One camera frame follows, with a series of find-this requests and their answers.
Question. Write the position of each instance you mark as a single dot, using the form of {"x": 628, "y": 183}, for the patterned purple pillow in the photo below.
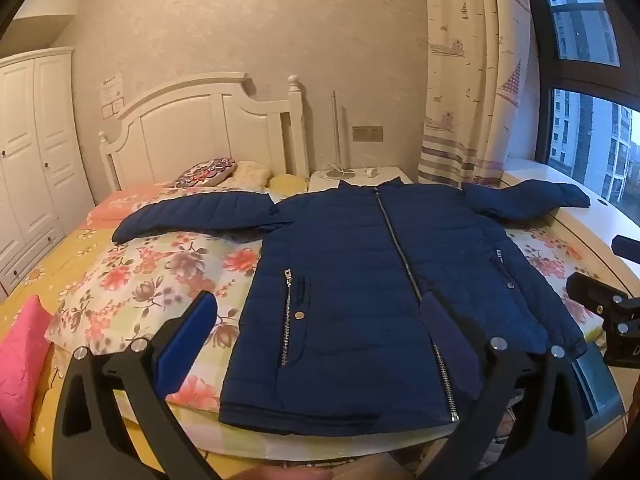
{"x": 205, "y": 172}

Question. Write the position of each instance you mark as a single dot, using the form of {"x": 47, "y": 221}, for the pink pillow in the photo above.
{"x": 120, "y": 205}

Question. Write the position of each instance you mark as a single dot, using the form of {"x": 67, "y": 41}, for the floral quilt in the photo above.
{"x": 135, "y": 280}

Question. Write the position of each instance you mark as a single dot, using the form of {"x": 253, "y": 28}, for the navy blue puffer jacket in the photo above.
{"x": 350, "y": 270}

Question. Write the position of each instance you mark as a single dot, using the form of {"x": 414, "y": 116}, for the wall switch panel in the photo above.
{"x": 368, "y": 133}

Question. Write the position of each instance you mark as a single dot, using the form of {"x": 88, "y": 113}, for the sailboat print curtain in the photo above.
{"x": 465, "y": 85}

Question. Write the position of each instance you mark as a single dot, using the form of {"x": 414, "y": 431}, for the bright pink cloth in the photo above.
{"x": 20, "y": 360}

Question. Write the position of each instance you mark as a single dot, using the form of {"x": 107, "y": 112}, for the white charger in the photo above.
{"x": 371, "y": 172}

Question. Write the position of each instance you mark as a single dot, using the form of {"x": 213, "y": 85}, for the white nightstand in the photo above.
{"x": 395, "y": 175}

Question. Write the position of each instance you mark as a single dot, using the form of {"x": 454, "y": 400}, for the paper notices on wall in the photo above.
{"x": 112, "y": 95}

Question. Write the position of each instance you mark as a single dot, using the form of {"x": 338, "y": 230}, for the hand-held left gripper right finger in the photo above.
{"x": 447, "y": 335}

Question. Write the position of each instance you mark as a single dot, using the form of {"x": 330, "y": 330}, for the yellow pillow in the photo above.
{"x": 287, "y": 185}

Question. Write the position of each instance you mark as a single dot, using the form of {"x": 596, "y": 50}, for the dark framed window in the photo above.
{"x": 585, "y": 125}

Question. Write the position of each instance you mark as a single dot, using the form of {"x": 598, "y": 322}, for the cream pillow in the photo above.
{"x": 250, "y": 175}

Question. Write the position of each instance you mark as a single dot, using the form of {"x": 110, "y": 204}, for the white desk lamp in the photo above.
{"x": 335, "y": 130}

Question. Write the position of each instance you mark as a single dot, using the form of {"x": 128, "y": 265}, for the yellow daisy bed sheet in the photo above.
{"x": 40, "y": 270}

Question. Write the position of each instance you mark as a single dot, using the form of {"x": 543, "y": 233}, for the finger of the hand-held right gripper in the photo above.
{"x": 587, "y": 287}
{"x": 627, "y": 247}

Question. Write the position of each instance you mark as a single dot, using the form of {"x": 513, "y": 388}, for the white wardrobe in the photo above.
{"x": 30, "y": 160}

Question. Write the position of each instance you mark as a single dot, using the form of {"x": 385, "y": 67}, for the white wooden bed headboard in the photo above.
{"x": 200, "y": 130}

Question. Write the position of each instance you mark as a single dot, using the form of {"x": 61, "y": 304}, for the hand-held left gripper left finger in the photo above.
{"x": 192, "y": 322}

